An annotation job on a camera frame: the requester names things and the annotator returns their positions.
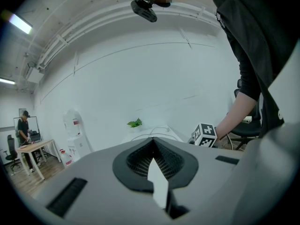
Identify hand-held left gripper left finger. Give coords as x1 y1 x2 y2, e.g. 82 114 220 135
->
22 136 166 225

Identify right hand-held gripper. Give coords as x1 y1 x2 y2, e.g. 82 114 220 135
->
188 122 218 149

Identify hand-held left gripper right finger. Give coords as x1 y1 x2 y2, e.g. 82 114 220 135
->
152 136 249 225

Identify person's right forearm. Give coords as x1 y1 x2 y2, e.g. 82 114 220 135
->
214 92 259 148

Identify clear water bottle red cap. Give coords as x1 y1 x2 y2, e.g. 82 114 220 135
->
59 148 74 166

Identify white water dispenser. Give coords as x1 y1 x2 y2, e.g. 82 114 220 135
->
67 135 92 160

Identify black office chair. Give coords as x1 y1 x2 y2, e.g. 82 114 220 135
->
230 78 263 150
4 134 22 171

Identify water bottle on dispenser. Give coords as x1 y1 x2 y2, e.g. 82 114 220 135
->
62 109 82 138

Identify wooden desk white legs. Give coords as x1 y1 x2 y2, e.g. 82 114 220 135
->
15 139 62 182

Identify green potted plant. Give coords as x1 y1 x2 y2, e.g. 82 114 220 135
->
127 118 143 129

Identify person's black clothing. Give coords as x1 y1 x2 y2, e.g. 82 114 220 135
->
210 0 300 138

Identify white ceiling pipes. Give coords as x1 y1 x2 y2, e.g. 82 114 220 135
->
34 0 222 70

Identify grey power cable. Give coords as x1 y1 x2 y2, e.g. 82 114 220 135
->
130 126 171 142

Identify white wall box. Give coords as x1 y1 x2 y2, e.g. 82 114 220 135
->
24 62 45 84

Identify black head camera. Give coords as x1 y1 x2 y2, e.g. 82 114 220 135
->
130 0 158 23

